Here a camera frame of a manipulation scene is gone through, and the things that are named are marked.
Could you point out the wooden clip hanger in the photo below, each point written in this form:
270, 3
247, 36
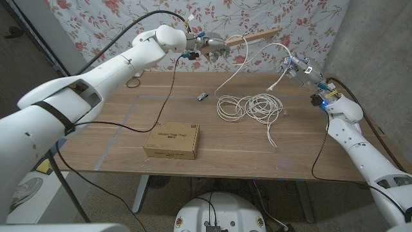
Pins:
257, 34

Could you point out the white floor mat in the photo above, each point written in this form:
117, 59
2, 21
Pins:
48, 199

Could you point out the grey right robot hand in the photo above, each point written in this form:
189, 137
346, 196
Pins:
302, 72

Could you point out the yellow black slipper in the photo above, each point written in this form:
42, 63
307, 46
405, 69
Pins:
43, 166

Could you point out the floral backdrop cloth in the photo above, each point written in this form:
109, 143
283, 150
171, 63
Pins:
225, 13

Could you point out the black round fan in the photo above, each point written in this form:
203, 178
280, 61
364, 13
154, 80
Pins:
159, 181

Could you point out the grey sneaker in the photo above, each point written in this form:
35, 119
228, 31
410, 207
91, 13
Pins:
27, 190

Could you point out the small metal connector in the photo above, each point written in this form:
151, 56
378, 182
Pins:
202, 96

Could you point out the brown cardboard box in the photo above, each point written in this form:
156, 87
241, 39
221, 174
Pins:
170, 138

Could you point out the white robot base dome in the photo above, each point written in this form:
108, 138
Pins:
222, 209

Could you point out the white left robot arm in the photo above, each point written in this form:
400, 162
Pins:
64, 96

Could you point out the dark door rail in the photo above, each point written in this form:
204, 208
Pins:
32, 30

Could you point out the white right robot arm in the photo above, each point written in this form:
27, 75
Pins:
354, 145

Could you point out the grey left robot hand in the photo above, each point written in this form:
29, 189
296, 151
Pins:
212, 43

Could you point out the white table leg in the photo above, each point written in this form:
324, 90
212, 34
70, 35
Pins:
141, 193

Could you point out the white power strip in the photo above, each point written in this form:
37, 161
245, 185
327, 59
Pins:
140, 74

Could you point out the grey table leg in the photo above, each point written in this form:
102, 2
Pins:
304, 199

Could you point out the white robot torso edge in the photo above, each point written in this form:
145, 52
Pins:
64, 228

